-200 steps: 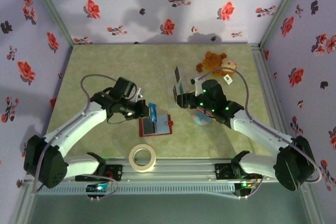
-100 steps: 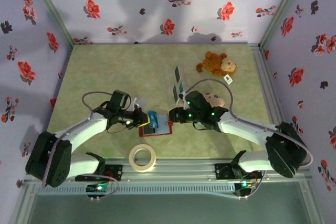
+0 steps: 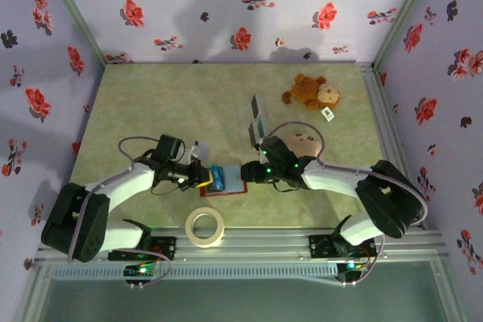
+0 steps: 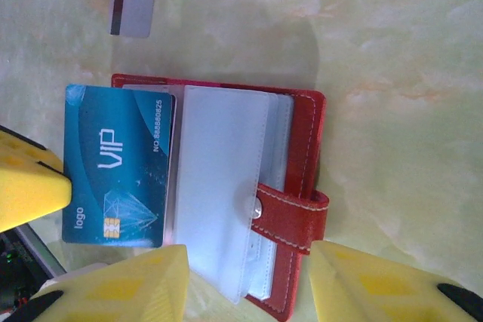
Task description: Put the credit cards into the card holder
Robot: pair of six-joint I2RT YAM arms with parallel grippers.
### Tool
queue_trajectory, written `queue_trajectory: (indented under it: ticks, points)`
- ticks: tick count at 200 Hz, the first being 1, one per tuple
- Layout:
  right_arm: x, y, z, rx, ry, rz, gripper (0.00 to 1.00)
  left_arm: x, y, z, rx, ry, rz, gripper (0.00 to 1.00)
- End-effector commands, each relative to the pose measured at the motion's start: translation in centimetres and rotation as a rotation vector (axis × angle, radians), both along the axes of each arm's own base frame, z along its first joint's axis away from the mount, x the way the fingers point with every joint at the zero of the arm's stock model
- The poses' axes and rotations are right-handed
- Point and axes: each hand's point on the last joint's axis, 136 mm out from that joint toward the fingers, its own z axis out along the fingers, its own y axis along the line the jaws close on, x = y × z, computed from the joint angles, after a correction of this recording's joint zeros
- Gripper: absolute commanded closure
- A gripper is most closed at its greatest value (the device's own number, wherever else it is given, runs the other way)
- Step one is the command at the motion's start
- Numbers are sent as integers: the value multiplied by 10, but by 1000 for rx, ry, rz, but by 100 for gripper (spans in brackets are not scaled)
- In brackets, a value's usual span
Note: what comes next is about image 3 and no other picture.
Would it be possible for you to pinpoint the red leather card holder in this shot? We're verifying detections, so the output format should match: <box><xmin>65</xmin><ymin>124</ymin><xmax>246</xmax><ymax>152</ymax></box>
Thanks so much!
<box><xmin>199</xmin><ymin>163</ymin><xmax>249</xmax><ymax>198</ymax></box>

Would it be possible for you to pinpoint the pink plush pig striped shirt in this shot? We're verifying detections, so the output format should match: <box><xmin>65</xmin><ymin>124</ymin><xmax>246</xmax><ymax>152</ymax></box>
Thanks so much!
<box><xmin>285</xmin><ymin>132</ymin><xmax>324</xmax><ymax>159</ymax></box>

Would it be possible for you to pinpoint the masking tape roll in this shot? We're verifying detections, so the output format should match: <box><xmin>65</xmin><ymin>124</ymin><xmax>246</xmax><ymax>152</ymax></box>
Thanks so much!
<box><xmin>184</xmin><ymin>207</ymin><xmax>226</xmax><ymax>250</ymax></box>

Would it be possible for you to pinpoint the brown plush monkey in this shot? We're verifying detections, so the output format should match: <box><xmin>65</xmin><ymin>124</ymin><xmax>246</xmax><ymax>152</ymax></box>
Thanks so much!
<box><xmin>281</xmin><ymin>73</ymin><xmax>342</xmax><ymax>111</ymax></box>

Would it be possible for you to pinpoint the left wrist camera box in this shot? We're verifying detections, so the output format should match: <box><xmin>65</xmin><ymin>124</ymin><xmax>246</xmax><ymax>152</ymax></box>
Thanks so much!
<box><xmin>183</xmin><ymin>142</ymin><xmax>201</xmax><ymax>161</ymax></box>

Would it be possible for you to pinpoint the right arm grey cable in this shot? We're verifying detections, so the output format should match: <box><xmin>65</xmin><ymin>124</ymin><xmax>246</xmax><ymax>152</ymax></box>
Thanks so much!
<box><xmin>263</xmin><ymin>121</ymin><xmax>429</xmax><ymax>287</ymax></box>

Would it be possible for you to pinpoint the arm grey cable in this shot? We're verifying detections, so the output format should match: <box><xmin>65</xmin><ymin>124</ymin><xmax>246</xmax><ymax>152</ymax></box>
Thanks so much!
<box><xmin>263</xmin><ymin>121</ymin><xmax>429</xmax><ymax>287</ymax></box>
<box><xmin>67</xmin><ymin>136</ymin><xmax>174</xmax><ymax>287</ymax></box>

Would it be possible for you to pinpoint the left arm grey cable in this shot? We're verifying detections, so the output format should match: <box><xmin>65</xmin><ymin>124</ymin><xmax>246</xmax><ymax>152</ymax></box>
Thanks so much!
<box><xmin>67</xmin><ymin>136</ymin><xmax>174</xmax><ymax>287</ymax></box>

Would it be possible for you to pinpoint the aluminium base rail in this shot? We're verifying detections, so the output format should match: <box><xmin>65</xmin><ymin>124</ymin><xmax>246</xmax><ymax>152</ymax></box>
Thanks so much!
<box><xmin>35</xmin><ymin>226</ymin><xmax>448</xmax><ymax>262</ymax></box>

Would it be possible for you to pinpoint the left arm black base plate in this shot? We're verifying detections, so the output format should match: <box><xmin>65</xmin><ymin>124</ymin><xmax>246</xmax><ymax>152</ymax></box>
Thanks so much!
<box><xmin>108</xmin><ymin>236</ymin><xmax>177</xmax><ymax>262</ymax></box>

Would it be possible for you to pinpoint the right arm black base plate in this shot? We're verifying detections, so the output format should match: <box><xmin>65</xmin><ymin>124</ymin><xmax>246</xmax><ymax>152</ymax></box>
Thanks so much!
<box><xmin>308</xmin><ymin>234</ymin><xmax>378</xmax><ymax>259</ymax></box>

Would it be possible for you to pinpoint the grey slotted cable duct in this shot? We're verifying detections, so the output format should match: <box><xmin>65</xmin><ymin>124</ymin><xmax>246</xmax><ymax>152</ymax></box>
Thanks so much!
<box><xmin>51</xmin><ymin>263</ymin><xmax>340</xmax><ymax>282</ymax></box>

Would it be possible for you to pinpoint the aluminium side rail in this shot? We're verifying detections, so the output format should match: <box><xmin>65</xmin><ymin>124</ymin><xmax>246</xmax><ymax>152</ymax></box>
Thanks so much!
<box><xmin>360</xmin><ymin>62</ymin><xmax>427</xmax><ymax>231</ymax></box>

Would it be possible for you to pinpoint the aluminium frame leg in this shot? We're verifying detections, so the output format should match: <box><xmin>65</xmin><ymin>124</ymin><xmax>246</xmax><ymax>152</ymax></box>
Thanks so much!
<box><xmin>429</xmin><ymin>257</ymin><xmax>469</xmax><ymax>322</ymax></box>
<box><xmin>14</xmin><ymin>261</ymin><xmax>54</xmax><ymax>322</ymax></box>

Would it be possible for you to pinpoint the aluminium corner post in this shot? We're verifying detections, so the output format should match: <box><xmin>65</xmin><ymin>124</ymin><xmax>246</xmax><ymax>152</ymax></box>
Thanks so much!
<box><xmin>35</xmin><ymin>0</ymin><xmax>110</xmax><ymax>70</ymax></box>
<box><xmin>371</xmin><ymin>0</ymin><xmax>443</xmax><ymax>70</ymax></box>

